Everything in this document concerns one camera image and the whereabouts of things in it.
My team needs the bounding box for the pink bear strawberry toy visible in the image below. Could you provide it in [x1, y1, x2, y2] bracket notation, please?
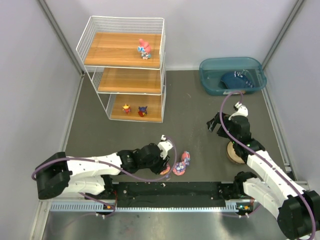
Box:
[160, 164, 171, 176]

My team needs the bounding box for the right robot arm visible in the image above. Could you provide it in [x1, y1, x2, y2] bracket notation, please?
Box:
[206, 112, 320, 240]

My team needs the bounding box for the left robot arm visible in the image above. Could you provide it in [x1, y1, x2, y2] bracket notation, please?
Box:
[31, 140, 173, 200]

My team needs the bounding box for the pink bunny toy on shelf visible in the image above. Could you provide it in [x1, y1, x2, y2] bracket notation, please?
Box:
[137, 38, 151, 60]

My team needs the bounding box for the wooden round block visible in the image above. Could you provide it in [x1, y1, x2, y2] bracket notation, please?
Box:
[226, 141, 245, 165]

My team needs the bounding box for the purple bunny donut toy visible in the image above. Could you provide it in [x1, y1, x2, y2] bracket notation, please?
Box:
[172, 162, 186, 176]

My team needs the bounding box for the blue caped toy figure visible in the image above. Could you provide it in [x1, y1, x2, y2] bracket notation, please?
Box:
[138, 106, 148, 117]

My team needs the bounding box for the teal plastic bin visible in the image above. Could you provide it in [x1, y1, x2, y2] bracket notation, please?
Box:
[199, 57, 267, 96]

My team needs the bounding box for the blue cap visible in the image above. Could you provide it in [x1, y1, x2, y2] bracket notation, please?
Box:
[220, 71, 254, 89]

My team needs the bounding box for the yellow red toy figure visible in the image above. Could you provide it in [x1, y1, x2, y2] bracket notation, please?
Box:
[122, 104, 131, 114]

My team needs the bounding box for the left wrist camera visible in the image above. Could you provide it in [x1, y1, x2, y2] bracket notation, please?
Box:
[157, 135, 173, 160]

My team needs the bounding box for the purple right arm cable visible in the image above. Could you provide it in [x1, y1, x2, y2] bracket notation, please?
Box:
[219, 90, 316, 240]

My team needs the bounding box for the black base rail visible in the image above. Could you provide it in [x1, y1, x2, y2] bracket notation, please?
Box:
[115, 181, 240, 208]

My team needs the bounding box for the white wire wooden shelf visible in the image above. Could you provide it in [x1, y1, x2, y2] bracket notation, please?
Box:
[76, 16, 166, 123]

